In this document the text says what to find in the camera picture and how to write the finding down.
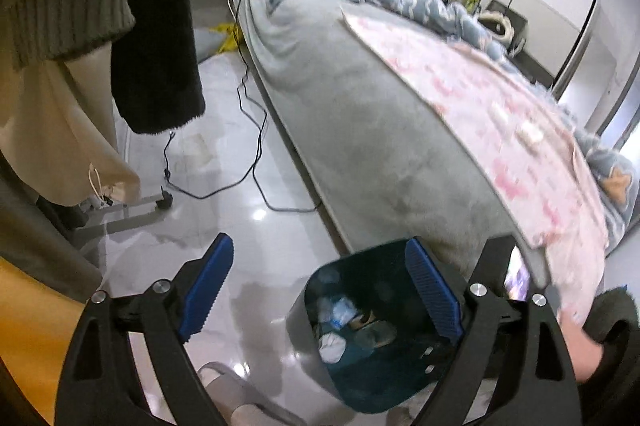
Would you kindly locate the black hanging garment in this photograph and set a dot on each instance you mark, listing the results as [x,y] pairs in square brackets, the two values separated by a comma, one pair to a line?
[155,30]

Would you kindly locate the clear plastic bag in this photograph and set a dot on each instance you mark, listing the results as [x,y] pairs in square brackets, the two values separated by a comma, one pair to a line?
[375,335]

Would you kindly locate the teal trash bin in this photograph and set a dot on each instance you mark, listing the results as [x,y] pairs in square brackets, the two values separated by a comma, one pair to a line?
[385,376]

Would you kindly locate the beige hanging garment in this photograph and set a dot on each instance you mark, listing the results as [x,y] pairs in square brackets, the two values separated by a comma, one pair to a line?
[55,120]

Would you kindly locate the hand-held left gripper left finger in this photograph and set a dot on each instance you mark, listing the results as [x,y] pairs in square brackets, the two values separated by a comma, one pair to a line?
[207,288]

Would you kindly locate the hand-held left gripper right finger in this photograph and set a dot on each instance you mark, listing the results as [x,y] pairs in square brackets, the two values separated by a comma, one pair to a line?
[432,291]

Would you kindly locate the grey slipper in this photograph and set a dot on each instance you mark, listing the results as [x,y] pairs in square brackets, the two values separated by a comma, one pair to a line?
[230,386]

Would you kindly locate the grey hanging cloth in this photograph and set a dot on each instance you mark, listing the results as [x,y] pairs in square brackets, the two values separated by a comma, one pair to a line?
[35,246]

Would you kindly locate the white plush cat bed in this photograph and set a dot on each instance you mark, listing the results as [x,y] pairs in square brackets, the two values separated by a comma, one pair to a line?
[507,30]

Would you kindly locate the brown round scrap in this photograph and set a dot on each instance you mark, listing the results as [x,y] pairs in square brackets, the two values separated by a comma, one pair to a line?
[362,318]

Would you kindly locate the yellow plastic bag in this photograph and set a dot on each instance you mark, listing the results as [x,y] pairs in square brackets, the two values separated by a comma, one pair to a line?
[227,38]

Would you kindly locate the blue tissue packet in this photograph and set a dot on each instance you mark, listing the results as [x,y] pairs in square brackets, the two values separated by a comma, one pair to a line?
[345,308]

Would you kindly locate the white tissue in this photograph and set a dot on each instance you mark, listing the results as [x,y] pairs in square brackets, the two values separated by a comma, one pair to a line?
[332,346]

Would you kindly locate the grey bed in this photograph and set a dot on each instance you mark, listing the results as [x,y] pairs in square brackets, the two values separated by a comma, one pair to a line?
[360,120]

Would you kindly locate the pink printed blanket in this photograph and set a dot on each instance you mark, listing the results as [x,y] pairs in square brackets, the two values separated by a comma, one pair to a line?
[475,95]

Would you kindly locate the grey clothes rack base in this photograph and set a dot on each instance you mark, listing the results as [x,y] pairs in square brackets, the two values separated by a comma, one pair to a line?
[130,211]

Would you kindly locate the yellow cloth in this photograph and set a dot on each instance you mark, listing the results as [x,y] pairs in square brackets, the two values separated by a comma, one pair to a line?
[35,341]

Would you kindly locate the person's right hand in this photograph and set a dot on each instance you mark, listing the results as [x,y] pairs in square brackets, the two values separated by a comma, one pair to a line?
[582,353]

